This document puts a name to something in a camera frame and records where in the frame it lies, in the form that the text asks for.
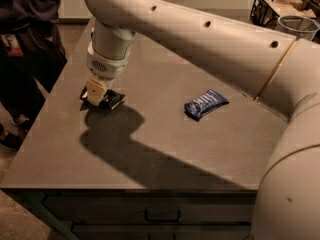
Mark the black drawer handle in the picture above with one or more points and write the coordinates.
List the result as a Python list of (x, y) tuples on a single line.
[(159, 216)]

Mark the black wire basket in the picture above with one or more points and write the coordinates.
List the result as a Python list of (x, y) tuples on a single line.
[(265, 13)]

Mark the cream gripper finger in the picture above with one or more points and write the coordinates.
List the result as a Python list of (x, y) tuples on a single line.
[(96, 89)]

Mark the black shoe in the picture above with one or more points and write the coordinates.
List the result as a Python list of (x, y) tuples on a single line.
[(9, 140)]

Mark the black chocolate rxbar wrapper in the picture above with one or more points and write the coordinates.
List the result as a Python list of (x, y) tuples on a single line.
[(110, 100)]

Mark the blue blueberry rxbar wrapper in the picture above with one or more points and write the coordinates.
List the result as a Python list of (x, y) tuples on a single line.
[(204, 104)]

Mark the id badge on person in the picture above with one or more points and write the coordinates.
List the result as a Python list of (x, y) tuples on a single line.
[(11, 45)]

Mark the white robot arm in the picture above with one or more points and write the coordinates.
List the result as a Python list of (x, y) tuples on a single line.
[(276, 69)]

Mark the clear glass bowl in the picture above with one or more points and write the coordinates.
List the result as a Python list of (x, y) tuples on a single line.
[(299, 26)]

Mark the person in dark clothes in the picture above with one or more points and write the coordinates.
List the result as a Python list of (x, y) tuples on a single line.
[(34, 23)]

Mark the grey cabinet drawer front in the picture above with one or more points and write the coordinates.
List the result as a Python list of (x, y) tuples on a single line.
[(130, 210)]

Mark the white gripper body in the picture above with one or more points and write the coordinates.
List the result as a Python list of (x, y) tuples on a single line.
[(106, 65)]

